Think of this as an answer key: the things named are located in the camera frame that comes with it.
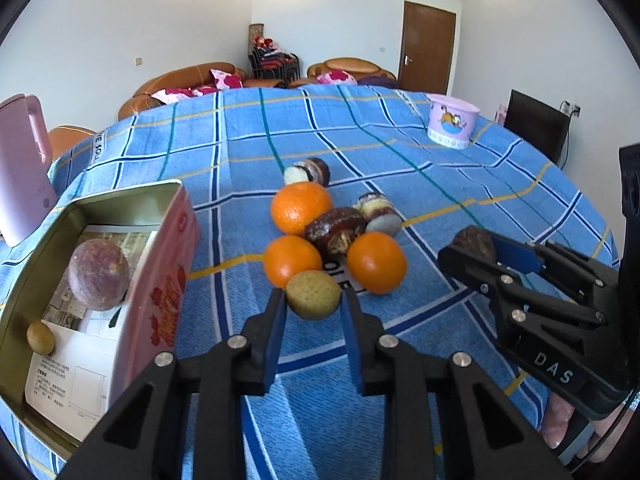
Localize green-yellow small fruit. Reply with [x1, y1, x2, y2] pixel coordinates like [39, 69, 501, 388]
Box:
[285, 270, 342, 321]

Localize orange tangerine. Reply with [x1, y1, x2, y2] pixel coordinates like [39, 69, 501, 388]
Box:
[262, 235, 322, 288]
[270, 182, 333, 236]
[346, 232, 408, 295]

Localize layered cake roll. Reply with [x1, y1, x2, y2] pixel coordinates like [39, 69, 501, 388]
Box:
[355, 192, 402, 237]
[283, 157, 331, 188]

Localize pink metal tin box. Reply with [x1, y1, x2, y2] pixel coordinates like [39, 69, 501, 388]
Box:
[1, 180, 200, 457]

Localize purple passion fruit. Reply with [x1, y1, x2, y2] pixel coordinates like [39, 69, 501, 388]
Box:
[68, 238, 130, 311]

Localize small kiwi-coloured fruit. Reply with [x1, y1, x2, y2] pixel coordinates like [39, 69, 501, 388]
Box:
[26, 320, 55, 356]

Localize dark round fruit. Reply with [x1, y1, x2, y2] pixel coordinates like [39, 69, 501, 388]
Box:
[450, 226, 498, 263]

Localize right human hand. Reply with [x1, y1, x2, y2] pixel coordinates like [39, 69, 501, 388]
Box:
[538, 390, 612, 463]

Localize black television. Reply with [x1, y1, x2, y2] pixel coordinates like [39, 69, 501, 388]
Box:
[503, 90, 570, 164]

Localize pink cartoon cup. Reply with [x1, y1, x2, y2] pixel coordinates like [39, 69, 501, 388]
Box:
[427, 93, 480, 150]

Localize blue plaid tablecloth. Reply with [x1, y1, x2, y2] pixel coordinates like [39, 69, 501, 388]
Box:
[0, 83, 621, 480]

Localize brown wooden door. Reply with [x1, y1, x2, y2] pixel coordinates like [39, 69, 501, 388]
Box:
[398, 1, 457, 94]

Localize brown leather armchair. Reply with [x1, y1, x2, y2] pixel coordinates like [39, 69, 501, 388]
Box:
[288, 58, 399, 89]

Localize pink floral cushion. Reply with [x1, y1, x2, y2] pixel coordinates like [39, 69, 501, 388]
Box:
[316, 70, 358, 86]
[152, 84, 218, 105]
[210, 68, 243, 91]

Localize brown leather long sofa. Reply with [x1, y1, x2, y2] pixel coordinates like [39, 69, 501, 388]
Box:
[118, 62, 286, 120]

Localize pink electric kettle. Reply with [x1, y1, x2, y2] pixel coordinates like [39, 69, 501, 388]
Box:
[0, 93, 58, 247]

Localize stacked dark chairs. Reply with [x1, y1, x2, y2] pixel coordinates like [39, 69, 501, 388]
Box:
[248, 36, 300, 84]

